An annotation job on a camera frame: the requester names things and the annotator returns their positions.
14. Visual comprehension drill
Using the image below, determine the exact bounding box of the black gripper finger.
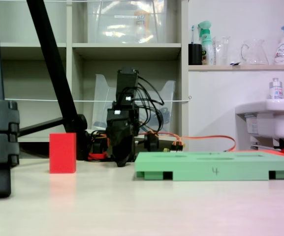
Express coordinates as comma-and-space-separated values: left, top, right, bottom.
108, 122, 132, 168
128, 125, 136, 163

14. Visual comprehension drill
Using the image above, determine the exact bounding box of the red square block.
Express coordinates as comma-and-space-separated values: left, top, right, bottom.
49, 132, 77, 174

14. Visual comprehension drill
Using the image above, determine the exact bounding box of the green shape-hole board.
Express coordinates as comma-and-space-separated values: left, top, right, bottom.
133, 151, 284, 182

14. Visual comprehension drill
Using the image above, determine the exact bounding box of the red black table clamp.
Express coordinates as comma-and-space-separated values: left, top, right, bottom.
143, 131, 160, 151
87, 132, 109, 161

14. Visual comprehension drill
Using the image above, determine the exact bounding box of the clear plastic file holder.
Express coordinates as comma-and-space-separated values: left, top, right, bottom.
91, 73, 176, 135

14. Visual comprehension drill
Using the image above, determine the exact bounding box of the beige shelf unit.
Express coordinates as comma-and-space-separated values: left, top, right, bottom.
0, 0, 189, 151

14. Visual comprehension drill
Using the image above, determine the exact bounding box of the black tripod brace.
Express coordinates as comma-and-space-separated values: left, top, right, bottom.
18, 117, 67, 137

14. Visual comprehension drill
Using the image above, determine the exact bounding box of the orange labelled bottle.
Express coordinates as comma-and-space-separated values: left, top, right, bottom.
133, 10, 151, 43

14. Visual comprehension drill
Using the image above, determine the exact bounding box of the clear plastic storage box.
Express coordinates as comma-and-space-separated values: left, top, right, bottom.
86, 0, 168, 44

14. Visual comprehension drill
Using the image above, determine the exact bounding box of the black cup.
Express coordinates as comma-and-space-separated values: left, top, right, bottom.
188, 43, 203, 66

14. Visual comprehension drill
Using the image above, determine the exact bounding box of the green spray bottle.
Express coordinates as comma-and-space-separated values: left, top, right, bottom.
197, 20, 215, 66

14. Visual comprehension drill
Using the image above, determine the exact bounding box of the glass beaker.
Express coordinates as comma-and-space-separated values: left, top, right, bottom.
213, 36, 231, 66

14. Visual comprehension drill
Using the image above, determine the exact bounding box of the white sink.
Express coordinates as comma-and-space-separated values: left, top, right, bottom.
235, 98, 284, 146

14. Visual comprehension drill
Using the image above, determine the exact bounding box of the glass pitcher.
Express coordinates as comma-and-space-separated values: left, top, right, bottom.
241, 39, 270, 66

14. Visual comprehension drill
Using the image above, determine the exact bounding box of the clear sanitizer bottle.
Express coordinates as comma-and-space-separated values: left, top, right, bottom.
269, 78, 284, 100

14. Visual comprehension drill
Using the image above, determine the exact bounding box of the black motor wire bundle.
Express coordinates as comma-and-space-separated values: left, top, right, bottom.
136, 75, 166, 133

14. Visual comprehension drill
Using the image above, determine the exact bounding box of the thin white cord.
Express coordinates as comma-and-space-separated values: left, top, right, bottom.
3, 96, 192, 103

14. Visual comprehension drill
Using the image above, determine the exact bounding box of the thin orange cable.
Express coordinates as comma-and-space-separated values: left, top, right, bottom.
156, 132, 236, 152

